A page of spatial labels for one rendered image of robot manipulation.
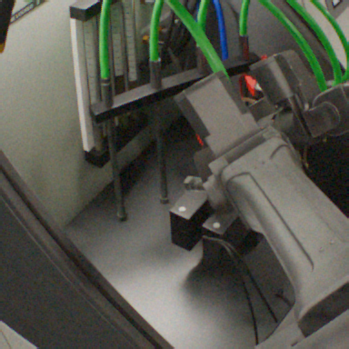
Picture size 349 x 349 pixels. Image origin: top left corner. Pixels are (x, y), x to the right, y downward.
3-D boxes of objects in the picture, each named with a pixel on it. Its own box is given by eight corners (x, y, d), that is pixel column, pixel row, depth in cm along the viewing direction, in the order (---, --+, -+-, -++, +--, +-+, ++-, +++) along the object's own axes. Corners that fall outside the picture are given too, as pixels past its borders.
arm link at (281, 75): (342, 125, 82) (363, 110, 88) (300, 41, 81) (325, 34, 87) (274, 154, 90) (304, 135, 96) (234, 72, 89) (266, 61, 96)
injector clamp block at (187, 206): (220, 290, 124) (222, 234, 113) (173, 268, 128) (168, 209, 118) (309, 176, 143) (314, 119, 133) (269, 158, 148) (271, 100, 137)
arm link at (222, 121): (223, 220, 63) (304, 166, 62) (150, 104, 62) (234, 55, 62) (220, 207, 75) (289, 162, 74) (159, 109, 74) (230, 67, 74)
